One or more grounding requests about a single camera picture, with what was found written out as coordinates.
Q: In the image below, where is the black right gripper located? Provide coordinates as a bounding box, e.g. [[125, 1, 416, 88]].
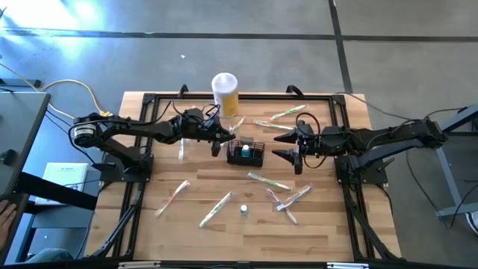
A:
[[271, 120, 343, 176]]

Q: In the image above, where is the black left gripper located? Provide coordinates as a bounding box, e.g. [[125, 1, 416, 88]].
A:
[[175, 108, 237, 158]]

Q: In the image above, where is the purple toothbrush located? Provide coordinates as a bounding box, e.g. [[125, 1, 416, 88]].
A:
[[265, 188, 299, 226]]

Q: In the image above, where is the orange toothbrush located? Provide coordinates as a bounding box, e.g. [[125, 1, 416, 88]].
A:
[[154, 179, 190, 218]]

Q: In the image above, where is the white yellow wipes canister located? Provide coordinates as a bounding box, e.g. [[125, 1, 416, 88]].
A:
[[211, 72, 240, 119]]

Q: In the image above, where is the grey metal stand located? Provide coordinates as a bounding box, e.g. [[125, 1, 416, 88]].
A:
[[435, 104, 478, 220]]

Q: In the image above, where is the white box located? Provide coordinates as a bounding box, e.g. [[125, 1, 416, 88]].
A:
[[35, 162, 90, 206]]

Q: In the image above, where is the black crossbeam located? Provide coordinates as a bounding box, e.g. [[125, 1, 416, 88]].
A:
[[14, 171, 99, 211]]

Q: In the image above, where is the grey desk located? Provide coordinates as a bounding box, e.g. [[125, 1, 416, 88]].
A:
[[0, 91, 52, 199]]

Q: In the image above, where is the person's hand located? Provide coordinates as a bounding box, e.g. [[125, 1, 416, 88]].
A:
[[0, 200, 18, 251]]

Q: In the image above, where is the black wire basket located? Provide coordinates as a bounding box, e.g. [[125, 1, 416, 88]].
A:
[[226, 140, 266, 168]]

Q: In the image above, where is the black aluminium table frame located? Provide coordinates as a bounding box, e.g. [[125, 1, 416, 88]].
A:
[[84, 84, 403, 269]]

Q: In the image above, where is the silver metal bracket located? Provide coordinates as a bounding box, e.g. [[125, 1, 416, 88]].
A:
[[118, 261, 161, 269], [326, 262, 370, 269]]

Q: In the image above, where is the yellow cable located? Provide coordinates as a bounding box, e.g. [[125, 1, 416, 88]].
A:
[[0, 63, 113, 117]]

